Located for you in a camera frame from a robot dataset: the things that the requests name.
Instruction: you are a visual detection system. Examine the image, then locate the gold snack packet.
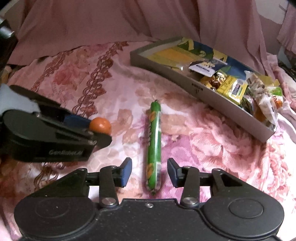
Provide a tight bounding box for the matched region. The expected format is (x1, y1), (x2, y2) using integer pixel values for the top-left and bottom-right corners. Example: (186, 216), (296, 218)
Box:
(200, 71), (228, 91)

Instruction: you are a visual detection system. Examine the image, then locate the pink curtain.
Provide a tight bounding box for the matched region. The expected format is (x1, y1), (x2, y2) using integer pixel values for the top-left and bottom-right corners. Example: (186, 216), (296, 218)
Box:
(9, 1), (272, 74)

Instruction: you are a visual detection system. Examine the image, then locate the clear nut snack bag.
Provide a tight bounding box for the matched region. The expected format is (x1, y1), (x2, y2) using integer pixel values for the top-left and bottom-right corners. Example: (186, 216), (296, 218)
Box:
(244, 71), (278, 126)

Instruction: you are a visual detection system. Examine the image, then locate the yellow snack packet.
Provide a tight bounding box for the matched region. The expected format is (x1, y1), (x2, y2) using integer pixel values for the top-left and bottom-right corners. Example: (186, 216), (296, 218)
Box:
(216, 76), (248, 105)

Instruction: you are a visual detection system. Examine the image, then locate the lilac curtain at window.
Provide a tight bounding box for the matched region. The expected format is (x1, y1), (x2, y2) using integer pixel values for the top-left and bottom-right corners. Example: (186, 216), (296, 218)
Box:
(277, 4), (296, 54)

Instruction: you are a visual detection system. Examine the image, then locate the orange round fruit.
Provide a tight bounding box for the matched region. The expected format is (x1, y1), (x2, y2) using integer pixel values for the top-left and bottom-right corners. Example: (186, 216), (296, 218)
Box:
(89, 117), (111, 135)

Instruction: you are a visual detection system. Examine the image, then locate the orange white snack bag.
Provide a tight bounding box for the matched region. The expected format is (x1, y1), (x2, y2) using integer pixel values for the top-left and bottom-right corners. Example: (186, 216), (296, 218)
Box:
(271, 86), (283, 109)

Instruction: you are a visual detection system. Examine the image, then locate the pink floral bedspread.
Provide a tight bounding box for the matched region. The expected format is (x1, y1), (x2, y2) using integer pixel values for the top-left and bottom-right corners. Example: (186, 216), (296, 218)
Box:
(1, 42), (295, 240)

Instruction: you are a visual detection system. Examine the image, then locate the dark blue snack bar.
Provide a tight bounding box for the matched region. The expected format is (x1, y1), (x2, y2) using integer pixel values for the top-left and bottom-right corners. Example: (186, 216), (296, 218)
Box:
(188, 58), (228, 77)

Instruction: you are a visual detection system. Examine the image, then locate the colourful cardboard tray box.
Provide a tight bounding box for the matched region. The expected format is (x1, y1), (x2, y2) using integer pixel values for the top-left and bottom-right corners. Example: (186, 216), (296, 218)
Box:
(130, 37), (283, 142)

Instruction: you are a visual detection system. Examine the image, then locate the green sausage stick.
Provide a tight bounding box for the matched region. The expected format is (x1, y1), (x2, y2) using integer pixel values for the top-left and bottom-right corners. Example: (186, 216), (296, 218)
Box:
(146, 100), (162, 194)

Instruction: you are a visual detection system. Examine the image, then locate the person's left hand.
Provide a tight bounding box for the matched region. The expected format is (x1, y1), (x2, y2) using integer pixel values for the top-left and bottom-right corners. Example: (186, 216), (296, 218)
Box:
(0, 84), (41, 115)

